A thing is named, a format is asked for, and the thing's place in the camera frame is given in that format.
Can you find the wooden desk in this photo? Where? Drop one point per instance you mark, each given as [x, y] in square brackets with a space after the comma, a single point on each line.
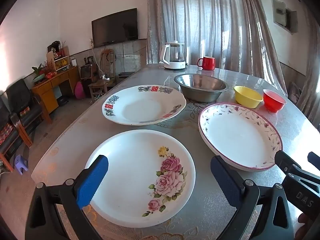
[45, 95]

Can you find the small old television set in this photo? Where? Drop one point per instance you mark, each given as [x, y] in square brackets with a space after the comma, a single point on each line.
[86, 72]

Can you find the white plate with pink roses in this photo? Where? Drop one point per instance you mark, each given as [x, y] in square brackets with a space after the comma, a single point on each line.
[130, 160]

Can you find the black flat television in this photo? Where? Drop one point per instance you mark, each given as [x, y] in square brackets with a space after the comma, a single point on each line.
[115, 28]

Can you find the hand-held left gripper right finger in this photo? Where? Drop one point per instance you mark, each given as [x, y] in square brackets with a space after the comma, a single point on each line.
[226, 180]

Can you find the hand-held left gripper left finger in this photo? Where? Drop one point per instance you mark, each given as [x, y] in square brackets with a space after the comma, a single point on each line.
[92, 180]

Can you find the white plate with vine rim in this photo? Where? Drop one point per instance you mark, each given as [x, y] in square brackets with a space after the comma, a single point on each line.
[237, 135]

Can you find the yellow plastic bowl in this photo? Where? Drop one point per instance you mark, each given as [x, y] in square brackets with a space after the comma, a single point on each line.
[246, 97]

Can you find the purple plastic stool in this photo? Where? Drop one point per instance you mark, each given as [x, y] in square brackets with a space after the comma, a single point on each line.
[20, 162]

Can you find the pink bag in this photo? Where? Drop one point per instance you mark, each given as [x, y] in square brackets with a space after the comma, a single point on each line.
[80, 91]

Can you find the wall electrical panel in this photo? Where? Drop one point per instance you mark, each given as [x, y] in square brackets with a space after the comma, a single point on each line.
[280, 12]

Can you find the white plate with red symbols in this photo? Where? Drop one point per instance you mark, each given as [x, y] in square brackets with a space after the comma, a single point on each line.
[142, 107]

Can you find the potted green plant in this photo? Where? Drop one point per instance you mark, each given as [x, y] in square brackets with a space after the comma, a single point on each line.
[37, 71]

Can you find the red plastic bowl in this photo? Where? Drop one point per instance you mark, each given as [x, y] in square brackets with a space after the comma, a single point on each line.
[273, 102]

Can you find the red mug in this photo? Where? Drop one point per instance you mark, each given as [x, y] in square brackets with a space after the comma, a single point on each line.
[207, 63]

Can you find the small wooden shelf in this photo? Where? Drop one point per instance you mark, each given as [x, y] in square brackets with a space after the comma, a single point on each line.
[60, 62]

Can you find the stainless steel bowl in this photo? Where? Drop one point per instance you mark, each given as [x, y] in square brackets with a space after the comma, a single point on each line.
[200, 90]

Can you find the patterned cushion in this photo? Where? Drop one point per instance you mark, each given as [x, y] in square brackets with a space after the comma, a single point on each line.
[296, 90]

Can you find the white power strip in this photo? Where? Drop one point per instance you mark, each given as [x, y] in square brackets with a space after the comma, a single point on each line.
[105, 77]

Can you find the narrow grey sheer curtain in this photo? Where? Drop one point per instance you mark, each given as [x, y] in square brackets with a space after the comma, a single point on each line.
[312, 80]

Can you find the white electric glass kettle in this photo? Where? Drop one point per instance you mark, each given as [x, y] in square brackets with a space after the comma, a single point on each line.
[175, 63]

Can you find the dark low table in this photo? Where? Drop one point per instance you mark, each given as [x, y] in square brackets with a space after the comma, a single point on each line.
[127, 74]

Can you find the wooden chair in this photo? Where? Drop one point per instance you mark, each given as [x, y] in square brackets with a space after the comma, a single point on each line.
[100, 85]

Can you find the person's right hand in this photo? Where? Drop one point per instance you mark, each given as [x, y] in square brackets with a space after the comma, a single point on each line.
[304, 219]

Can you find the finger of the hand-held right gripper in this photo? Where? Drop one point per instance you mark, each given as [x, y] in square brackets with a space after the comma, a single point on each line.
[314, 157]
[285, 160]

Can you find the large grey sheer curtain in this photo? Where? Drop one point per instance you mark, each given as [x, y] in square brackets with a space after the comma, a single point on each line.
[212, 17]

